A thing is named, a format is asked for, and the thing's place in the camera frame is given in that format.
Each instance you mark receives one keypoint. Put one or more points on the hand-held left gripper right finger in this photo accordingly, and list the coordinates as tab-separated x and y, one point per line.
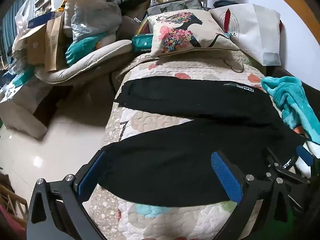
226	177

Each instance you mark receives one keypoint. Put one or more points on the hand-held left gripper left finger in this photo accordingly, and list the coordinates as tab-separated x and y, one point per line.
90	177

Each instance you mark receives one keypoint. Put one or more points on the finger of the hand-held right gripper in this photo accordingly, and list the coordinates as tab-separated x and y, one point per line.
273	161
305	155

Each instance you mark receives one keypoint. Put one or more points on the black pants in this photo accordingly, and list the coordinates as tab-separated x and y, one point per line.
175	160

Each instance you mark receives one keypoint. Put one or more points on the teal fleece towel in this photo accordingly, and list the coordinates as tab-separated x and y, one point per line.
292	100

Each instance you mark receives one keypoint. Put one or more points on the wooden chair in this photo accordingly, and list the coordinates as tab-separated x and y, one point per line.
12	200

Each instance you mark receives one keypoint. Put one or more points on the beige covered furniture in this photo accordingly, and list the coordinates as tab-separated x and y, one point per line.
27	105

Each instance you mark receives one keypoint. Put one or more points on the beige padded cushion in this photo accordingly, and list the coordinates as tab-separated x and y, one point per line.
82	67

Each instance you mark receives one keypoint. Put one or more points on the heart print quilt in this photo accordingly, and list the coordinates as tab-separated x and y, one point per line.
190	65

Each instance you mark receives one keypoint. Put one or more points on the pile of teal packets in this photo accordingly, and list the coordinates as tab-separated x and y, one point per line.
22	76

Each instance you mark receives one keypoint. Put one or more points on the teal cloth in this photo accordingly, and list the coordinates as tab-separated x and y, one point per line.
80	47

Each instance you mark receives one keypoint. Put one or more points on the white paper bag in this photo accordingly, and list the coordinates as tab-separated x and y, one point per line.
255	30

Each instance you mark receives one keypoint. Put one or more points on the cardboard boxes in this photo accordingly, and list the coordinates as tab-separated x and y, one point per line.
53	45

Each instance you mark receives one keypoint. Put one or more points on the cardboard box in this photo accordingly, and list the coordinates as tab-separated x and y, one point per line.
35	45

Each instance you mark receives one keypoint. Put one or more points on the teal wipes packet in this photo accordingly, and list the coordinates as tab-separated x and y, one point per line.
142	42

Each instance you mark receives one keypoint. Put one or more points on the silver plastic bag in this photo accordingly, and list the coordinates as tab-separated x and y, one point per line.
95	15

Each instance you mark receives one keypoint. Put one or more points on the dark blue cloth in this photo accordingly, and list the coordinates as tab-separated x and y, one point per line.
225	3

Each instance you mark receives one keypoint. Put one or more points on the blue box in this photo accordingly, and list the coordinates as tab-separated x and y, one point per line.
40	20

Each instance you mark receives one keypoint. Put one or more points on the floral figure print pillow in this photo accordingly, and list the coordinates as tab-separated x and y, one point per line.
162	22

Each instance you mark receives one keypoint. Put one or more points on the blue curtain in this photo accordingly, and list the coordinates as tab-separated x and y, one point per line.
11	22

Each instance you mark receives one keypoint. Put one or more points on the white plastic bag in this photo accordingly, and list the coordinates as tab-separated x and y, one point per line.
21	17

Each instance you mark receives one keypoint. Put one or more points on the grey fabric bag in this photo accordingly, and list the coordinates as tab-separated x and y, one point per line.
175	6

